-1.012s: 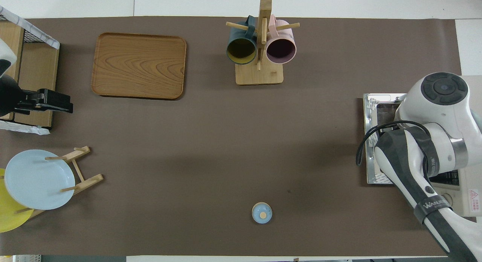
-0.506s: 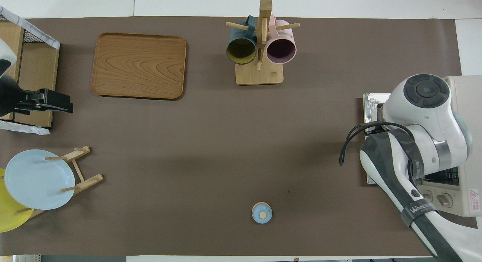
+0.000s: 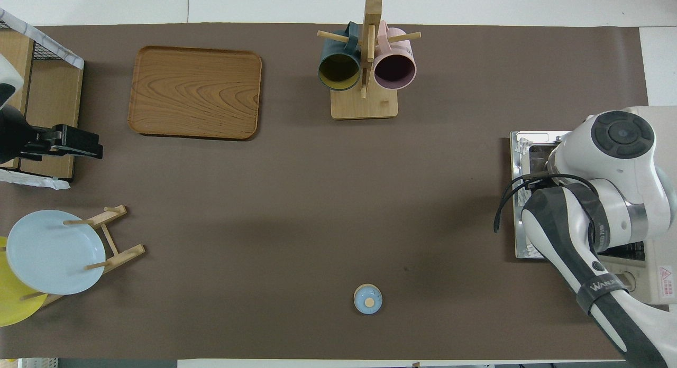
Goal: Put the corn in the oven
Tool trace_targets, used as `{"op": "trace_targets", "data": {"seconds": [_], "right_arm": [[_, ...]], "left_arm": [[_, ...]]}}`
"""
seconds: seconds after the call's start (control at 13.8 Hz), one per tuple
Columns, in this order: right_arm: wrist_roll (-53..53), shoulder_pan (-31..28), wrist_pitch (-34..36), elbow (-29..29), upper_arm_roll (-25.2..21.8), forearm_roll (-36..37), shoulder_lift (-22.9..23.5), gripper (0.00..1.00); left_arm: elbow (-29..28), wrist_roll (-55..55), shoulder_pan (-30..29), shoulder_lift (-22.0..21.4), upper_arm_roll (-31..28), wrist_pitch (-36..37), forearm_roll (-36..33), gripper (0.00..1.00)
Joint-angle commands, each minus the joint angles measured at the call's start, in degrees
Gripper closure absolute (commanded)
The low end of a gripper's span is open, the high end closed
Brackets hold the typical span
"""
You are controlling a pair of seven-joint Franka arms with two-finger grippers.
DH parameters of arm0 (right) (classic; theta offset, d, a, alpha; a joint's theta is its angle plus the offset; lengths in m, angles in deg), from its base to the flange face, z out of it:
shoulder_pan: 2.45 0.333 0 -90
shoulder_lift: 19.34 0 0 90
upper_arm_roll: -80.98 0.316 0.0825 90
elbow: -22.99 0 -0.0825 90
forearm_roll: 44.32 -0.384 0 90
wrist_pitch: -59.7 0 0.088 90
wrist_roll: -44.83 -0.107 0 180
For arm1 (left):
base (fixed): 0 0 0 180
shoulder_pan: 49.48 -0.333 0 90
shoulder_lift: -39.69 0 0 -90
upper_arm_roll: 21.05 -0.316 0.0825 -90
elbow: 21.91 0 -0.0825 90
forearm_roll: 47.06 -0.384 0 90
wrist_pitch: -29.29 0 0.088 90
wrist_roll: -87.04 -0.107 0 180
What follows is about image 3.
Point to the white toaster oven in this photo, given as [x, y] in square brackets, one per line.
[664, 262]

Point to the wooden plate rack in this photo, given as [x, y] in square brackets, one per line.
[124, 254]

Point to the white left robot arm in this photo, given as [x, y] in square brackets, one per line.
[8, 80]

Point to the yellow plate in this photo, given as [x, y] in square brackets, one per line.
[13, 310]

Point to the wooden mug tree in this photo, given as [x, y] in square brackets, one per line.
[365, 109]

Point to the light blue plate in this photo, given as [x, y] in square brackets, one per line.
[53, 251]

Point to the pink mug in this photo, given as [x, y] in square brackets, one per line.
[394, 69]

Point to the brown table mat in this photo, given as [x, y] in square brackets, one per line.
[317, 199]

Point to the wooden serving tray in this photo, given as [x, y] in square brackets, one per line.
[195, 93]

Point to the dark blue mug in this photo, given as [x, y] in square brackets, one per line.
[338, 72]

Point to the small blue call bell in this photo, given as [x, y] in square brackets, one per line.
[367, 299]

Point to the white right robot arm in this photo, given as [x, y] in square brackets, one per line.
[619, 167]

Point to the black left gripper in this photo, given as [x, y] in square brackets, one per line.
[69, 144]

